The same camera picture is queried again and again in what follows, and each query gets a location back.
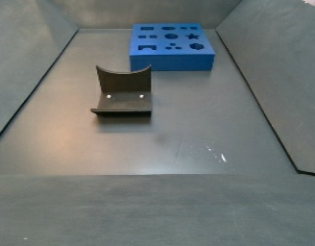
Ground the blue shape sorter block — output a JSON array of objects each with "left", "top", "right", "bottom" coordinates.
[{"left": 129, "top": 23, "right": 215, "bottom": 71}]

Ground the black curved holder bracket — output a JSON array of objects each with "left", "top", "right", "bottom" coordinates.
[{"left": 90, "top": 66, "right": 152, "bottom": 115}]

